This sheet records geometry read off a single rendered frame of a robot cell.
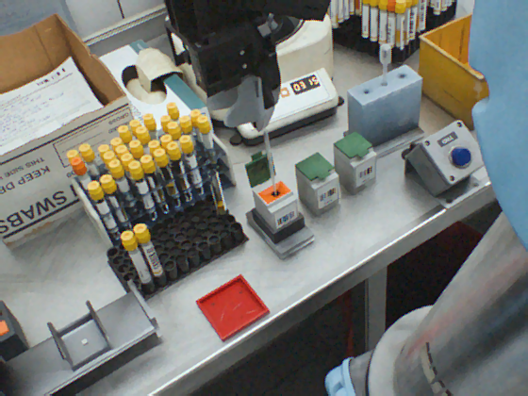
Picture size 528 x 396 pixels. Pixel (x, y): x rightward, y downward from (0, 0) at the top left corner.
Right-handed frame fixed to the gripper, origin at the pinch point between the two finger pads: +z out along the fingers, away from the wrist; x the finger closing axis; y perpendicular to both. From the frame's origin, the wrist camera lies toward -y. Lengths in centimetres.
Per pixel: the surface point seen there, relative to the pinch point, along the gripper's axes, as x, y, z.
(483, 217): -31, -85, 108
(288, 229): 2.3, 0.0, 17.7
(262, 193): -1.0, 1.1, 12.9
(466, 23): -10.4, -42.9, 11.8
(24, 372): 1.9, 35.6, 16.6
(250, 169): -3.2, 1.2, 10.0
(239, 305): 6.9, 10.7, 20.4
